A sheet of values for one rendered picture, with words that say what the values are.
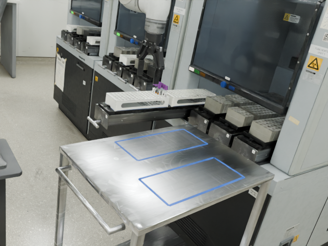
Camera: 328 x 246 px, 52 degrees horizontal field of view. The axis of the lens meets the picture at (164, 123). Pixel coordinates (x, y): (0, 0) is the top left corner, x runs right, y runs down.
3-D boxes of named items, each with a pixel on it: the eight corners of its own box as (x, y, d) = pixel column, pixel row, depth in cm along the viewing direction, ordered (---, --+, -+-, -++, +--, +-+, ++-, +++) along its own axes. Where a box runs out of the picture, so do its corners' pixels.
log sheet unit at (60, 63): (54, 84, 330) (56, 49, 316) (64, 94, 311) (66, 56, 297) (51, 85, 329) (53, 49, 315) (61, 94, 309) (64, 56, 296)
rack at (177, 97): (202, 98, 190) (204, 88, 187) (214, 105, 183) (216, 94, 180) (159, 101, 172) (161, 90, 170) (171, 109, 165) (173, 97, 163)
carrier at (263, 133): (271, 144, 143) (275, 131, 140) (268, 144, 142) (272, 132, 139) (251, 132, 151) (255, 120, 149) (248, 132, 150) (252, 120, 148)
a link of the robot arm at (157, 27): (153, 20, 139) (151, 34, 141) (170, 21, 144) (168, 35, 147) (141, 16, 145) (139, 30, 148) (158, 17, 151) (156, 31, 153)
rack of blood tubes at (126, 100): (156, 101, 171) (158, 90, 169) (168, 109, 164) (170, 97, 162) (104, 105, 154) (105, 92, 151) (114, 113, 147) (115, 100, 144)
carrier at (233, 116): (245, 128, 154) (248, 116, 151) (241, 129, 153) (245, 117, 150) (227, 118, 162) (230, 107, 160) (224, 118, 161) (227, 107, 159)
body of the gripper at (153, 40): (141, 30, 148) (139, 51, 152) (152, 34, 142) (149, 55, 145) (155, 30, 152) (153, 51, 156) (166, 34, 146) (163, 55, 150)
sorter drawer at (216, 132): (290, 122, 201) (295, 109, 197) (310, 132, 191) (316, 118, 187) (200, 136, 158) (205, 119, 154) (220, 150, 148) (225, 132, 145)
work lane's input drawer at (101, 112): (201, 108, 196) (205, 93, 192) (217, 117, 186) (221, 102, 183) (85, 118, 153) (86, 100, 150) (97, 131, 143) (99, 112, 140)
